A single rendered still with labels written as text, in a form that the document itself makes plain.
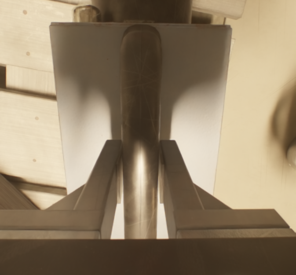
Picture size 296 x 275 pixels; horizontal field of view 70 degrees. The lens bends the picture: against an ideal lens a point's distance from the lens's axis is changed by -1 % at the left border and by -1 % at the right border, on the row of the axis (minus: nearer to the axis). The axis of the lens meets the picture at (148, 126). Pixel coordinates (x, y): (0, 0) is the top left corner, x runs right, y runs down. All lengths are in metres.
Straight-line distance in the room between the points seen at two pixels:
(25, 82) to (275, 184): 0.60
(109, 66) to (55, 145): 0.24
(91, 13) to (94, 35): 0.02
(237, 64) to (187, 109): 0.34
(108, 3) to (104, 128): 0.11
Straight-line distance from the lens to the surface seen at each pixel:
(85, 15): 0.19
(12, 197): 0.44
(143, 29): 0.17
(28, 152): 0.42
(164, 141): 0.15
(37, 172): 0.43
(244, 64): 0.52
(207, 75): 0.18
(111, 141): 0.15
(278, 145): 0.60
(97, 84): 0.18
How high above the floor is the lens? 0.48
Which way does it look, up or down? 73 degrees down
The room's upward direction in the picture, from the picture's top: 176 degrees clockwise
